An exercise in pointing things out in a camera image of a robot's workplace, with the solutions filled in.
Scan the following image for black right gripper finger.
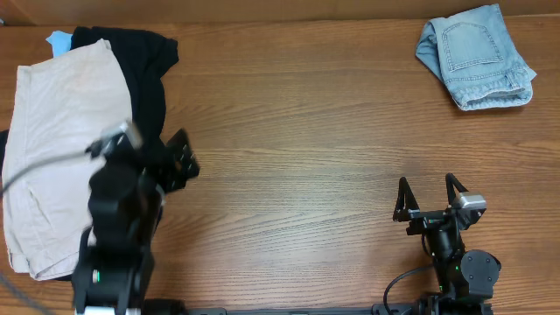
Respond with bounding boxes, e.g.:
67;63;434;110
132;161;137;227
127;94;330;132
445;173;468;206
393;177;420;221

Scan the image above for light blue denim shorts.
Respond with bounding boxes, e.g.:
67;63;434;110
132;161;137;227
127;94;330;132
416;4;536;111

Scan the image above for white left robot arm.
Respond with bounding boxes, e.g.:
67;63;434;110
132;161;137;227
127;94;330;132
72;128;200;314

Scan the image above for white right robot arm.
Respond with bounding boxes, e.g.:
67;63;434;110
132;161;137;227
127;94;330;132
383;173;501;315

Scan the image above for black t-shirt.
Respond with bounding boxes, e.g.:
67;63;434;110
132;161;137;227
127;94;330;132
2;27;179;192

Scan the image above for beige cotton shorts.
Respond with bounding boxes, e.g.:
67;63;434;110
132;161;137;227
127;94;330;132
2;39;132;281

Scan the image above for light blue folded garment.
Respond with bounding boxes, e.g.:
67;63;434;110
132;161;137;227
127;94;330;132
45;31;73;58

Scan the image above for brown cardboard backdrop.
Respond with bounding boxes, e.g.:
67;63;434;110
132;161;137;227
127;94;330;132
1;0;559;26

